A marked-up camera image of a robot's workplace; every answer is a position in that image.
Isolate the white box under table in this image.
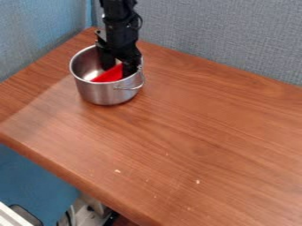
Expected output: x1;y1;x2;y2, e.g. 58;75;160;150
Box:
56;193;117;226

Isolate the grey device bottom left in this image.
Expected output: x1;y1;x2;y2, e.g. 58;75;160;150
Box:
0;201;44;226

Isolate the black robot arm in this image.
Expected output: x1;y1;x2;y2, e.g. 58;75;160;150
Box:
94;0;143;78

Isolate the stainless steel pot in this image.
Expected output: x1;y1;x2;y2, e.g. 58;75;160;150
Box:
68;45;145;106

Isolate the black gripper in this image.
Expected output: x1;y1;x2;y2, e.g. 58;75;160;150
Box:
94;19;141;78

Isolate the red plastic block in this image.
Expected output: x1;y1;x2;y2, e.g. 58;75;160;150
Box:
90;64;122;82

